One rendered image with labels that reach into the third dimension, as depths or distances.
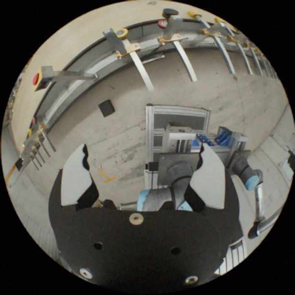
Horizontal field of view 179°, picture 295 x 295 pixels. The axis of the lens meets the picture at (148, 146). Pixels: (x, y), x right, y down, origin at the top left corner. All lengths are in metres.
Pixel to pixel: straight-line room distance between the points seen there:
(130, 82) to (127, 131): 0.71
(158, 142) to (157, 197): 1.06
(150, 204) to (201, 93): 1.50
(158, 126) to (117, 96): 0.68
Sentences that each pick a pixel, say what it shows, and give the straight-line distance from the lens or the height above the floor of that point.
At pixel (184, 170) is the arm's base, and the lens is 0.49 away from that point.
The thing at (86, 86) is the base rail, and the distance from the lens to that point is 0.85.
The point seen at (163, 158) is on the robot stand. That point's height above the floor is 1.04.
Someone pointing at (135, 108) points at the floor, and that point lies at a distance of 1.45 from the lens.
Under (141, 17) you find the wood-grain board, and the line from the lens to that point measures 0.74.
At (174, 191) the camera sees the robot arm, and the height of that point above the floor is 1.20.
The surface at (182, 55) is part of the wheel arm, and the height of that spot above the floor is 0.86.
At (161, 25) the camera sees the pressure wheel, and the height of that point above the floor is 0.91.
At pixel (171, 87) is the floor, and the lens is 1.46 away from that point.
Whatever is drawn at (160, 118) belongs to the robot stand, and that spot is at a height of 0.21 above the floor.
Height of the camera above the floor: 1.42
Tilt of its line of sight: 59 degrees down
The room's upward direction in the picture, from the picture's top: 178 degrees clockwise
